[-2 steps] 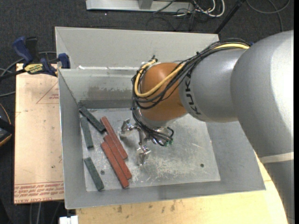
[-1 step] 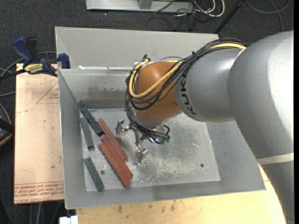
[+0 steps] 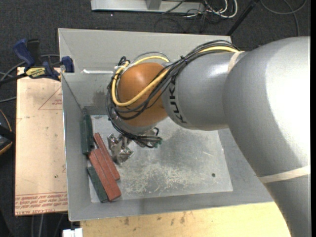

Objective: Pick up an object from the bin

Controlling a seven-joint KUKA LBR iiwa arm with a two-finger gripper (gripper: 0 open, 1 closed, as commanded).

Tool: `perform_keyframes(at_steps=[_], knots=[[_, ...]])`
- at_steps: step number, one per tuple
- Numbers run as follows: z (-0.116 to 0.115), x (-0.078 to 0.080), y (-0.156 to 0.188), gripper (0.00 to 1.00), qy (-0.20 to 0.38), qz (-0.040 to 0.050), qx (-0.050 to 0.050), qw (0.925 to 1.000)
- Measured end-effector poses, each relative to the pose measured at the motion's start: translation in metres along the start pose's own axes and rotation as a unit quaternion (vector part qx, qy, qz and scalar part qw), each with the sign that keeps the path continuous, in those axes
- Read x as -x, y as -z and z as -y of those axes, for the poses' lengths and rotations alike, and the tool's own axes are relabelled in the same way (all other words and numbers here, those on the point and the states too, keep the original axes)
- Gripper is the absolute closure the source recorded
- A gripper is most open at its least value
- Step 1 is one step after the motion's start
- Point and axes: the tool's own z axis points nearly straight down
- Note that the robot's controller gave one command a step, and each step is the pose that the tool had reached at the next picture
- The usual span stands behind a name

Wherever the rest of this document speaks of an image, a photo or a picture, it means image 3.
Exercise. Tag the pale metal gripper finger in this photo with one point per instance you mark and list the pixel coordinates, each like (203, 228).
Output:
(125, 155)
(111, 141)

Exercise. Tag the red-brown flat block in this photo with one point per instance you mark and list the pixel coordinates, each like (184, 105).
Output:
(106, 157)
(105, 179)

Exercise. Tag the dark green flat block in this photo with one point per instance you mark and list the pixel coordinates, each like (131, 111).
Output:
(86, 134)
(97, 184)

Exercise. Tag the grey metal bin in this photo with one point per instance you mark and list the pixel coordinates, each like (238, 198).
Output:
(187, 162)

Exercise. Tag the brown cardboard board, red print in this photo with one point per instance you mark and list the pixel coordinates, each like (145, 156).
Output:
(39, 142)

